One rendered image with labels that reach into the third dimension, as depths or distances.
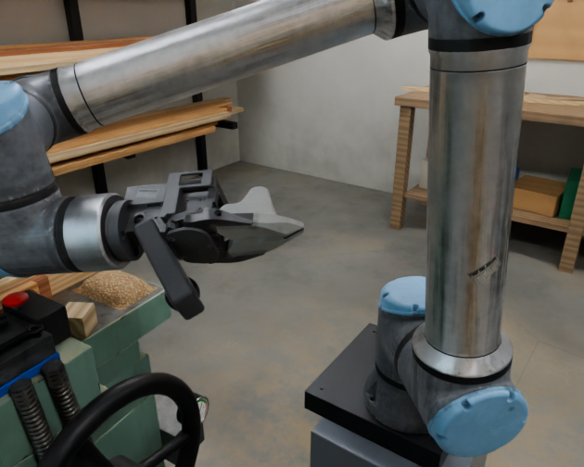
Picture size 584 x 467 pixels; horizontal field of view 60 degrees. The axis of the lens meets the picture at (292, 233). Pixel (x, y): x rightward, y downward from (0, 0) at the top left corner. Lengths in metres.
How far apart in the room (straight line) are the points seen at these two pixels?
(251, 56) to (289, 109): 3.71
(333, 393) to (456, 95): 0.72
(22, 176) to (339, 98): 3.62
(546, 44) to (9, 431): 3.34
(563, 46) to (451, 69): 2.92
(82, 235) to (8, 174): 0.10
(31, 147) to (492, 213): 0.55
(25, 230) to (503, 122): 0.55
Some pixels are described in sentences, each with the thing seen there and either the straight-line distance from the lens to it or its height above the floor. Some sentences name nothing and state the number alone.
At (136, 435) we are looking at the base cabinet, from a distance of 1.03.
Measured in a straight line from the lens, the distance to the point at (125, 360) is 0.92.
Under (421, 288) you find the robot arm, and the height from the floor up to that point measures 0.87.
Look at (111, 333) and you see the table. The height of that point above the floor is 0.88.
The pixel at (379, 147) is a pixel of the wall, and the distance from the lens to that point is 4.03.
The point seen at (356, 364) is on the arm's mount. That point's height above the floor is 0.60.
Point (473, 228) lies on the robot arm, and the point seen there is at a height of 1.10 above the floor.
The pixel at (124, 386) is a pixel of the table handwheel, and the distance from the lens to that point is 0.66.
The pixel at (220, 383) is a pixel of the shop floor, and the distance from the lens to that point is 2.11.
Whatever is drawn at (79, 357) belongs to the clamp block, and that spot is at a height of 0.96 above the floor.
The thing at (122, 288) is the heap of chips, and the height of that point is 0.92.
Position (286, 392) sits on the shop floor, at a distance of 2.05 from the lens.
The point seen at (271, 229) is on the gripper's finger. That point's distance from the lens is 0.54.
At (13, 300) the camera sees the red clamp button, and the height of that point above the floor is 1.02.
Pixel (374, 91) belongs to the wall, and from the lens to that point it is 3.97.
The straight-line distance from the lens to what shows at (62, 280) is 0.99.
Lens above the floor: 1.37
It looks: 24 degrees down
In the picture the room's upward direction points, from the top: straight up
